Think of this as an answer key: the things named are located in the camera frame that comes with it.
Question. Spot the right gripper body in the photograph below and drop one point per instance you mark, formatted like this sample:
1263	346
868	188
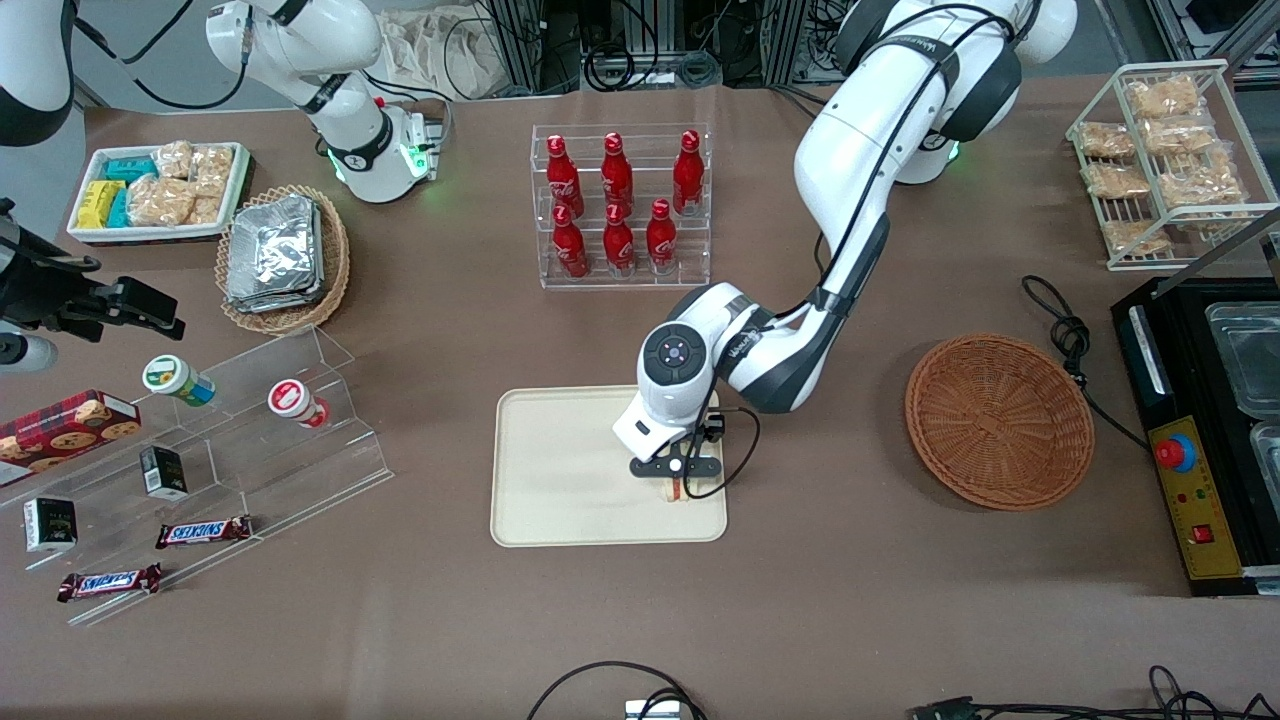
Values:
40	292

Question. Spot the triangular sandwich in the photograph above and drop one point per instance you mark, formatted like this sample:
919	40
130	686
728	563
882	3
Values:
673	491

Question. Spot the large clear plastic container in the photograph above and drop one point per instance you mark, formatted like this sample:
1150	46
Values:
1245	360

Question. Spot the white rectangular snack tray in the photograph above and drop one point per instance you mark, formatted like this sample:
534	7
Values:
150	234

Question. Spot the black and white carton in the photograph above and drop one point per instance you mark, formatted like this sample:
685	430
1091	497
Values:
50	525

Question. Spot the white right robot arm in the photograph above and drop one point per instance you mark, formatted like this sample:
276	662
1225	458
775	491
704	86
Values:
340	110

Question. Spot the red tartan cookie box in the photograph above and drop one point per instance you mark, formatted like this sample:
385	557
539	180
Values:
60	430

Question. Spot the small black barcode box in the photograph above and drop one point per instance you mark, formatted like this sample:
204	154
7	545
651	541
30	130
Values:
163	473

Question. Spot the silver foil packet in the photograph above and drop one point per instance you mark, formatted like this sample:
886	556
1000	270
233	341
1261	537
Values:
275	255

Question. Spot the clear acrylic bottle rack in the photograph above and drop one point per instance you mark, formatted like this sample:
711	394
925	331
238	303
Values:
645	280

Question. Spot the green lid yogurt cup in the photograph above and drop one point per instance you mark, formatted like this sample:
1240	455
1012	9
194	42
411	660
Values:
165	375

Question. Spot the clear acrylic stepped shelf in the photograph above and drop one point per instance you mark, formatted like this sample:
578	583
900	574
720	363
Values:
290	470

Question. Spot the red emergency stop button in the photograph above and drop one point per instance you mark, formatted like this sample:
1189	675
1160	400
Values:
1175	453

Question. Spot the grey aluminium frame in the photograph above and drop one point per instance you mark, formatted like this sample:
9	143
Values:
525	45

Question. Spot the bagged fried snack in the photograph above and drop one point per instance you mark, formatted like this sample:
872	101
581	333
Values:
1162	98
1200	185
1107	140
1178	136
1135	236
1117	181

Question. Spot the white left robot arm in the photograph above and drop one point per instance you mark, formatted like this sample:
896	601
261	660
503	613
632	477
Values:
850	170

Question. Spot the clear bag of rice crackers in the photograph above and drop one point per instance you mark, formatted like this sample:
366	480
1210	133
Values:
212	170
205	210
160	202
174	160

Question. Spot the yellow snack packet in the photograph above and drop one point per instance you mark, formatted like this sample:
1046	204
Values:
98	205

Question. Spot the red cola bottle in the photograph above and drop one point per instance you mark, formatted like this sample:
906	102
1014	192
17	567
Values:
688	175
617	172
619	248
661	245
570	250
563	175

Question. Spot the oval light wicker basket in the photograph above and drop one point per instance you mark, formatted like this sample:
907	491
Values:
335	270

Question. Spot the small clear plastic container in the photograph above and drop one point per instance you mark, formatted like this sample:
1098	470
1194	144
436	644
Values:
1268	455

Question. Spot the red lid yogurt cup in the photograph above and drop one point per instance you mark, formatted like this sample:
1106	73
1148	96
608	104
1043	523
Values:
290	400

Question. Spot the black machine with yellow panel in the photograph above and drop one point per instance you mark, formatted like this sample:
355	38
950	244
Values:
1200	490

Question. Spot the beige cloth bag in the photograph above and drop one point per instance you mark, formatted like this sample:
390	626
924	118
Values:
440	55

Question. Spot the teal snack packet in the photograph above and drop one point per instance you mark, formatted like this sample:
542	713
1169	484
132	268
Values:
119	208
130	169

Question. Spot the round brown wicker basket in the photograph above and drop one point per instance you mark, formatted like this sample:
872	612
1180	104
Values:
1000	425

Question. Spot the small silver device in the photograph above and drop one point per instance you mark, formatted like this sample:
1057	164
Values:
652	711

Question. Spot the Snickers chocolate bar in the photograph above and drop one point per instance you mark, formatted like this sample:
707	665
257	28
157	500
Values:
110	582
205	532

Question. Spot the beige rectangular tray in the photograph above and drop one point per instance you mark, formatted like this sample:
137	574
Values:
560	470

